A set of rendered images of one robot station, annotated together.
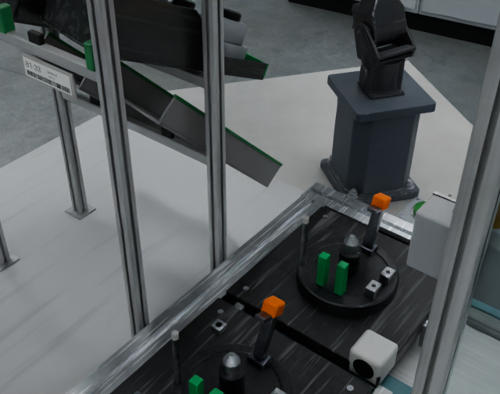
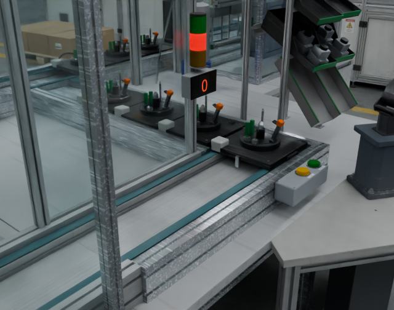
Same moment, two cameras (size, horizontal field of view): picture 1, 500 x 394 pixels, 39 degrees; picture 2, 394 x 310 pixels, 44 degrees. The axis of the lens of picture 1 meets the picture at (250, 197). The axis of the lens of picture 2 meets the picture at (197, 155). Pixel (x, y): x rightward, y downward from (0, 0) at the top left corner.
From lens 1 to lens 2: 1.78 m
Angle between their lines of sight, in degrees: 77
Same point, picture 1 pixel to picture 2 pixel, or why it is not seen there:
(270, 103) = not seen: outside the picture
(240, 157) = (300, 101)
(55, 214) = not seen: hidden behind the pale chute
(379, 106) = (365, 129)
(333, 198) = (319, 147)
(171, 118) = (277, 63)
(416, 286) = (258, 155)
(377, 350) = (218, 139)
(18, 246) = (292, 119)
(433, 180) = (388, 206)
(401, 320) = (238, 150)
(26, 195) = not seen: hidden behind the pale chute
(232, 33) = (316, 51)
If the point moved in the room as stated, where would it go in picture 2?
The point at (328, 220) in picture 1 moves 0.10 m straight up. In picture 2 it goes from (297, 142) to (300, 115)
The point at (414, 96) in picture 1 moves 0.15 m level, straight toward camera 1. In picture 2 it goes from (382, 138) to (332, 132)
